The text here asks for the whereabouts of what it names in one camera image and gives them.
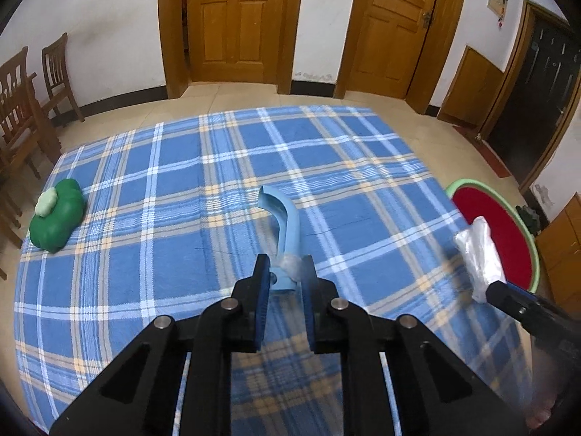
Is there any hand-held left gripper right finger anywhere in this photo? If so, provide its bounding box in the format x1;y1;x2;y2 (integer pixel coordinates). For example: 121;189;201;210
302;255;529;436

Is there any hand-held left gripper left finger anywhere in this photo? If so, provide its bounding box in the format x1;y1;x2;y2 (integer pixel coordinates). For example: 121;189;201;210
49;253;272;436

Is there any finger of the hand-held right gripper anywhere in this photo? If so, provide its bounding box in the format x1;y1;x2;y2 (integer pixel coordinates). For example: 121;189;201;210
506;282;559;307
488;280;539;325

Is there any white plastic bag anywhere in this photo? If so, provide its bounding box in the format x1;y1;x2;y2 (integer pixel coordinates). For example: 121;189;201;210
454;217;508;304

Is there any light blue plastic handle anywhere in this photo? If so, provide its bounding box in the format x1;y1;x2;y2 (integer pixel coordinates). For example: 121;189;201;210
257;185;304;294

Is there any red basin with green rim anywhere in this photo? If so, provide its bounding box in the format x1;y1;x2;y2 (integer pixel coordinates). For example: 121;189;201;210
446;178;541;294

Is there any person's right hand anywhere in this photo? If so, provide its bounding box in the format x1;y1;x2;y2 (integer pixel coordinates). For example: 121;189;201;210
529;397;564;430

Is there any wooden sideboard cabinet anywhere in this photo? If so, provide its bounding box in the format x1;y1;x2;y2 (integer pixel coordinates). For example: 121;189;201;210
536;193;581;303

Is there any dark grey slipper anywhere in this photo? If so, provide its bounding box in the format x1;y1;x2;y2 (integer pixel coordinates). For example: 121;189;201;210
519;206;542;237

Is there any red door mat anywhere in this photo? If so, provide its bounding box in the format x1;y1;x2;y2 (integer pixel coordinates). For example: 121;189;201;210
454;125;511;179

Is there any blue plaid blanket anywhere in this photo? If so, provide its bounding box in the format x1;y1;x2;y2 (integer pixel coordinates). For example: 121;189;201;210
13;104;541;436

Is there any black metal door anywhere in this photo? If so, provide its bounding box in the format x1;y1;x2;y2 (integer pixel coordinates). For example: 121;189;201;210
488;13;581;178

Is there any green plush toy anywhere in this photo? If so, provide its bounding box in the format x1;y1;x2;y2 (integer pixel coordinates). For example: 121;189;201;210
28;178;88;251

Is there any wooden dining chair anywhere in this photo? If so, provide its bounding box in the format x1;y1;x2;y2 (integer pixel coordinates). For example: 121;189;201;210
0;47;41;180
42;33;85;124

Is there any low wooden wall cabinet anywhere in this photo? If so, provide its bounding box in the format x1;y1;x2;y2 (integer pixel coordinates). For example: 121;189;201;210
437;45;505;127

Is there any wooden frame of black door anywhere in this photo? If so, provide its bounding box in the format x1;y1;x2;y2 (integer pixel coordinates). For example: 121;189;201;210
476;0;581;196

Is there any wooden door with metal handle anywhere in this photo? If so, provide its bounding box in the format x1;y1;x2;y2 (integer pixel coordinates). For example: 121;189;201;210
352;0;443;98

